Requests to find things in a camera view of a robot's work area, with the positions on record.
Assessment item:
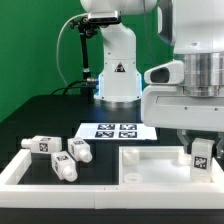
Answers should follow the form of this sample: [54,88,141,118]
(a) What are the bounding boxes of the white paper sheet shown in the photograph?
[75,123,157,140]

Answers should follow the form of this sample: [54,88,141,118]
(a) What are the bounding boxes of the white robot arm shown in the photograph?
[81,0,224,158]

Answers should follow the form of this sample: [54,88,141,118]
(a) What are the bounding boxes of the black camera stand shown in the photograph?
[70,16,98,98]

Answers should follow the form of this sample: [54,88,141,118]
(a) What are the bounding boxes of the white U-shaped fence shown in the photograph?
[0,149,224,209]

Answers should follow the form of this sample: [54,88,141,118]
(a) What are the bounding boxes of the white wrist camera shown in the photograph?
[144,60,184,85]

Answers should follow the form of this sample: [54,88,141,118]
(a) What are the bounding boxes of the white square tabletop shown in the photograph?
[119,146,224,193]

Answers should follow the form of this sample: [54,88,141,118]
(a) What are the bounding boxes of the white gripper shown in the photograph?
[141,85,224,158]

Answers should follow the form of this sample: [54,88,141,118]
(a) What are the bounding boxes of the grey cable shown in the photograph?
[55,13,88,88]

